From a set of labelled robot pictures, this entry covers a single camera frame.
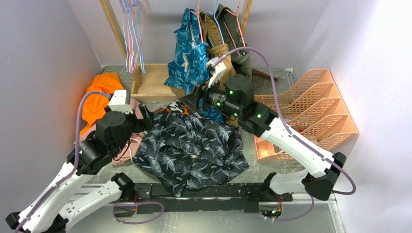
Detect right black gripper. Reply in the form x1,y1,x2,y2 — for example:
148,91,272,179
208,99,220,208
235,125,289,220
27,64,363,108
179,74,242,118

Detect dark leaf print shorts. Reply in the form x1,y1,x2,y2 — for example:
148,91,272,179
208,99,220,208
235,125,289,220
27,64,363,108
133,112,249,197

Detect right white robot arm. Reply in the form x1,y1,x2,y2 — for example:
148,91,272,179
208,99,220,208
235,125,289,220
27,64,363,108
180,75,346,201

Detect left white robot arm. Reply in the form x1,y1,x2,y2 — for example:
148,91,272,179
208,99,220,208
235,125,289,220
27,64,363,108
6,104,154,233

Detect orange camouflage shorts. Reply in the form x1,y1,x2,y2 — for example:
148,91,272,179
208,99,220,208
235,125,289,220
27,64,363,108
154,100,192,116

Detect blue leaf print shorts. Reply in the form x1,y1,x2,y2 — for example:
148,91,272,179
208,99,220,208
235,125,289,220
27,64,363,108
164,8,226,124

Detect brown hanging shorts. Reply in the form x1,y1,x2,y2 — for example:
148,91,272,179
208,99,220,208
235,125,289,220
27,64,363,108
199,15,239,126

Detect dark green hanging shorts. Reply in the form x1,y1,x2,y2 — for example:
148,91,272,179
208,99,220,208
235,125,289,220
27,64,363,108
215,3,253,81

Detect orange garment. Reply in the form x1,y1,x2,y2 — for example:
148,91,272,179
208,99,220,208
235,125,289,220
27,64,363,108
80,72,124,136

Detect wooden clothes rack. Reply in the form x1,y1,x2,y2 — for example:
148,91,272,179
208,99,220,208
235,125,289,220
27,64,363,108
99,0,253,103

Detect peach plastic file organizer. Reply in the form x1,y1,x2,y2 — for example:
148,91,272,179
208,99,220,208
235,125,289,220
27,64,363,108
252,68,358,162

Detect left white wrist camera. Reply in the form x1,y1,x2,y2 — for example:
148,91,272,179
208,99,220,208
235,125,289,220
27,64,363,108
108,89,133,114

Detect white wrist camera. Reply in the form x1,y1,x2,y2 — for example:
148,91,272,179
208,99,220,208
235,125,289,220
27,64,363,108
206,57,226,88
108,89,133,114

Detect pink drawstring shorts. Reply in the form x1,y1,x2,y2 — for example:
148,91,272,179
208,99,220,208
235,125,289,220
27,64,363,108
112,98,144,167

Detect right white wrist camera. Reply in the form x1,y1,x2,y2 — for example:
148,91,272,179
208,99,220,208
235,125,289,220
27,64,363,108
206,57,226,88

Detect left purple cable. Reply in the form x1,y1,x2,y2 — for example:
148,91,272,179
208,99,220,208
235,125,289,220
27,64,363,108
14,91,112,233

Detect empty wire hangers bunch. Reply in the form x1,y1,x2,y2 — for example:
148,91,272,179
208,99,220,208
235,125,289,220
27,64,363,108
119,0,147,74

